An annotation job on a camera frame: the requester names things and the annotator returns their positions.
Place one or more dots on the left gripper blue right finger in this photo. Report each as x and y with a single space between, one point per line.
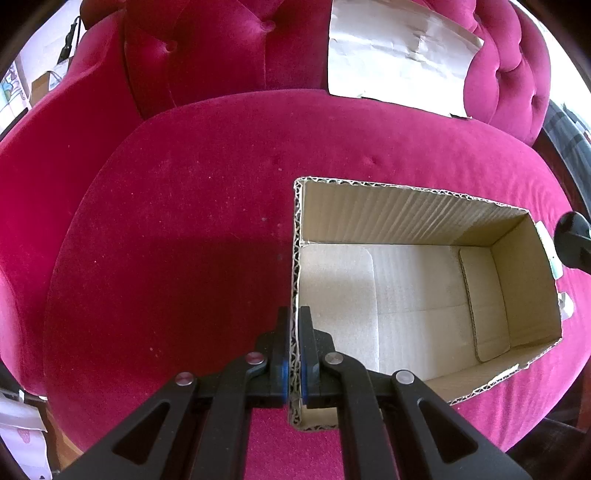
392 426

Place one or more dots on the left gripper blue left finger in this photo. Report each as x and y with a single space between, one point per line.
195 427

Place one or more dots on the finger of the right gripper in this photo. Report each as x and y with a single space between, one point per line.
572 241

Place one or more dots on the pale blue cosmetic tube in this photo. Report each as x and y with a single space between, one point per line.
547 241

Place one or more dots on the cardboard box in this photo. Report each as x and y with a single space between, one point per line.
457 289

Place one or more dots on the grey plaid blanket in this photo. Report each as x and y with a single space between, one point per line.
570 136

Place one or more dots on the red velvet tufted sofa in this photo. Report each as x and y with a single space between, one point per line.
147 202

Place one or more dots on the crumpled brown paper sheet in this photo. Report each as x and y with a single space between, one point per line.
400 52

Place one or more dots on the small cardboard box background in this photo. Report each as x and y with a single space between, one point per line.
43 85

